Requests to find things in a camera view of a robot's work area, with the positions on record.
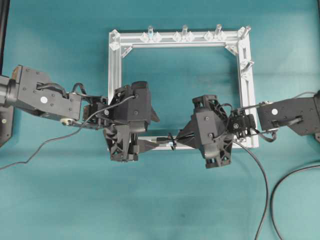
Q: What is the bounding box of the clear corner peg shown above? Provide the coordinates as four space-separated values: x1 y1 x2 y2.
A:
109 29 120 51

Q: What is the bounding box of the clear middle peg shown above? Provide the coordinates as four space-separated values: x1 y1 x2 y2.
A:
181 24 188 41

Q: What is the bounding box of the thin black left camera cable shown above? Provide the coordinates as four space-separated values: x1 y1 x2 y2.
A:
0 93 140 171

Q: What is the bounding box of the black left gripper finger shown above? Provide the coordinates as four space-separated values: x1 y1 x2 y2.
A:
149 105 160 123
137 139 159 152

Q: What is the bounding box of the clear side peg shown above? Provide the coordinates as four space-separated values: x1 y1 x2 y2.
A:
240 60 255 74

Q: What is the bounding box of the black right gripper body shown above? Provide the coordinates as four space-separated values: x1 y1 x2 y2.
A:
191 94 257 170

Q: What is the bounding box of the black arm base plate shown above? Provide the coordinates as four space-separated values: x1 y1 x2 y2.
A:
0 106 14 147

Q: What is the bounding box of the aluminium extrusion frame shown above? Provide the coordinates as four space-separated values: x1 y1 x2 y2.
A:
108 27 256 142

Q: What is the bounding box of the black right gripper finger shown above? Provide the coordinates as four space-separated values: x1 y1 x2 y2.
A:
176 123 200 149

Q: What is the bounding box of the clear peg with blue band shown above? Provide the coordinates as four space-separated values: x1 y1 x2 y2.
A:
148 25 154 41

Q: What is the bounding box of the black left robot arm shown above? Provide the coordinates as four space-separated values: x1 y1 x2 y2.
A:
0 65 159 162

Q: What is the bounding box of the black wire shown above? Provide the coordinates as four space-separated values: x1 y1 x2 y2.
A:
156 134 320 240

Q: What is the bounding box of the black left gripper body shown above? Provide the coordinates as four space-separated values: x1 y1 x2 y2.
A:
98 84 140 162

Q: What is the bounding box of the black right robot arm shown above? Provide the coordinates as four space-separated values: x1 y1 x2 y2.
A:
175 93 320 169

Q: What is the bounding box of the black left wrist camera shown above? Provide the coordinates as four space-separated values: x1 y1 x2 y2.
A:
110 81 152 134

